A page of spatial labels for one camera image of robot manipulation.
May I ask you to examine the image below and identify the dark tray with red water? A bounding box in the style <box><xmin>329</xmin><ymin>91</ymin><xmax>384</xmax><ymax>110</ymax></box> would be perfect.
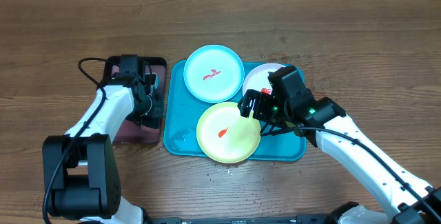
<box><xmin>102</xmin><ymin>55</ymin><xmax>167</xmax><ymax>144</ymax></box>

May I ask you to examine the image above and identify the teal plastic tray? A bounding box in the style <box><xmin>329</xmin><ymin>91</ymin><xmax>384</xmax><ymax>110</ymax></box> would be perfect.
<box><xmin>163</xmin><ymin>61</ymin><xmax>307</xmax><ymax>163</ymax></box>

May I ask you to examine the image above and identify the yellow plate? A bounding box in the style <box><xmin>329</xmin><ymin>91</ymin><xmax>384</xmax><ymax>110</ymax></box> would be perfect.
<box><xmin>196</xmin><ymin>102</ymin><xmax>260</xmax><ymax>164</ymax></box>

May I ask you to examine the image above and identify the light blue plate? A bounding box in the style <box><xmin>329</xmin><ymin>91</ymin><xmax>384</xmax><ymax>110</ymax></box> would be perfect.
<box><xmin>183</xmin><ymin>45</ymin><xmax>245</xmax><ymax>103</ymax></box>

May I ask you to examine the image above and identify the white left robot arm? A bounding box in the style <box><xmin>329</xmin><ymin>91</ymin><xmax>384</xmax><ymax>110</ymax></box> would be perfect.
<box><xmin>42</xmin><ymin>76</ymin><xmax>159</xmax><ymax>223</ymax></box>

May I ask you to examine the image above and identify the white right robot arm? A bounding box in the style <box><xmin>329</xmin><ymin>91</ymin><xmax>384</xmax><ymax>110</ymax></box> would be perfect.
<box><xmin>238</xmin><ymin>88</ymin><xmax>440</xmax><ymax>223</ymax></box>

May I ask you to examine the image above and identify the white pink plate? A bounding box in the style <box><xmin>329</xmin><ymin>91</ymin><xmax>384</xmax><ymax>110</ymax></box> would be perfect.
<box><xmin>243</xmin><ymin>63</ymin><xmax>284</xmax><ymax>94</ymax></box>

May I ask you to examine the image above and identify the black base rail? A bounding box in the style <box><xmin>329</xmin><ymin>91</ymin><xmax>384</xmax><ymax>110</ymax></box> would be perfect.
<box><xmin>145</xmin><ymin>214</ymin><xmax>337</xmax><ymax>224</ymax></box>

